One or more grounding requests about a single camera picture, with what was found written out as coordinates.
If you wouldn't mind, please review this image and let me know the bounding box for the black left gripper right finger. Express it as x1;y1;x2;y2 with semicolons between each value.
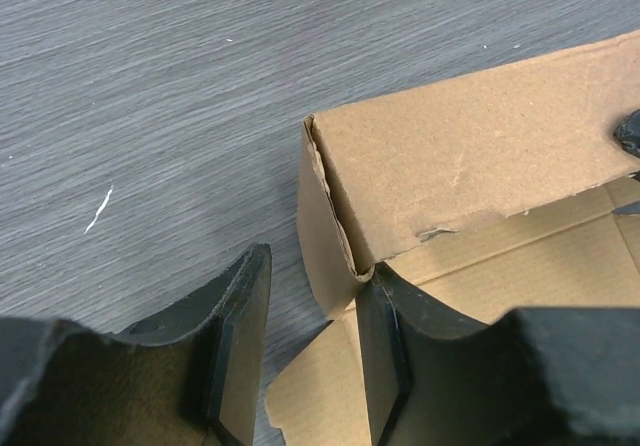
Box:
356;263;639;446

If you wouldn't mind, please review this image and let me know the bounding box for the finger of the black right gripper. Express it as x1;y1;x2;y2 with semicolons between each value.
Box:
611;171;640;216
613;109;640;156

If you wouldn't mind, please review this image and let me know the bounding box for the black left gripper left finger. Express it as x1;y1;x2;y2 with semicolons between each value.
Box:
1;244;272;445

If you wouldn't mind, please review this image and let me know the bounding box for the brown cardboard box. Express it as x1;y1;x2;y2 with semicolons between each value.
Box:
265;32;639;445

